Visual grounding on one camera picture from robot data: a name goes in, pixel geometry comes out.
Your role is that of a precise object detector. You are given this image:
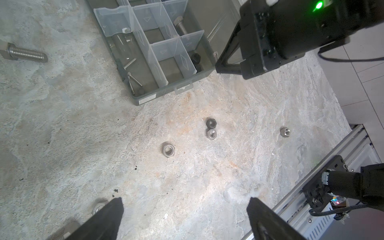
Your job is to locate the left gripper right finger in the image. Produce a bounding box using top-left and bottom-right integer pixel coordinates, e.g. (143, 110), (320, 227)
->
(247, 198), (305, 240)

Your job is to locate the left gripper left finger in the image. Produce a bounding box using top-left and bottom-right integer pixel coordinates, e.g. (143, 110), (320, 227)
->
(67, 198), (124, 240)

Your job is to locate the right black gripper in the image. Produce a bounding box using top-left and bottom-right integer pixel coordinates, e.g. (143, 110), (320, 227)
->
(215, 1), (351, 80)

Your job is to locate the large steel bolt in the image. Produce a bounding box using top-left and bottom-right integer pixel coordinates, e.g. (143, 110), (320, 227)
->
(7, 43), (48, 63)
(48, 221), (81, 240)
(174, 16), (188, 35)

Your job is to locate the small steel nut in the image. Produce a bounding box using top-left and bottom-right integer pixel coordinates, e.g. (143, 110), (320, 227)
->
(207, 129), (218, 140)

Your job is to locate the grey compartment organizer box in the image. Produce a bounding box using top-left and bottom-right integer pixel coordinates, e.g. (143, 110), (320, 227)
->
(87, 0), (241, 106)

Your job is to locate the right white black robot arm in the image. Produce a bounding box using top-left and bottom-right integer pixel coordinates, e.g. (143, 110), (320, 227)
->
(216, 1), (384, 80)

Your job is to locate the right circuit board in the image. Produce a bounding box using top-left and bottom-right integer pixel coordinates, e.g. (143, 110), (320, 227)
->
(331, 196), (351, 221)

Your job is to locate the aluminium mounting rail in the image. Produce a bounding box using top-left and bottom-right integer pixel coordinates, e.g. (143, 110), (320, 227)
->
(239, 124), (382, 240)

